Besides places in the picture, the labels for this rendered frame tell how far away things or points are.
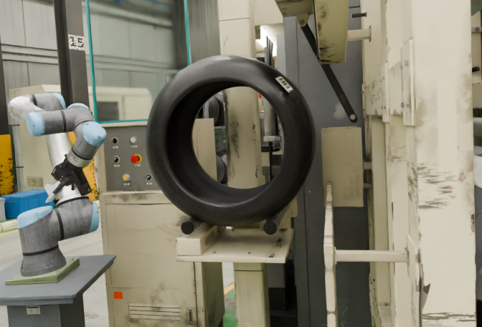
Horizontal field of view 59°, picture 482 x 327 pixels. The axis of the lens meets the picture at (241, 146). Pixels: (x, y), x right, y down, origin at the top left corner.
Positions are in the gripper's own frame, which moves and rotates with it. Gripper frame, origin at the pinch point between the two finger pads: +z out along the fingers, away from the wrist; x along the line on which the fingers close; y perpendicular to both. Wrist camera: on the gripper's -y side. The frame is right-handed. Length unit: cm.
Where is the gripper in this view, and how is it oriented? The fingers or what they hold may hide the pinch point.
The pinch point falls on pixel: (60, 197)
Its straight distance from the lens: 192.4
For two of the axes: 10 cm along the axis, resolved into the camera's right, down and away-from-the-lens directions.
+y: -7.5, -6.6, 1.0
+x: -3.3, 2.3, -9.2
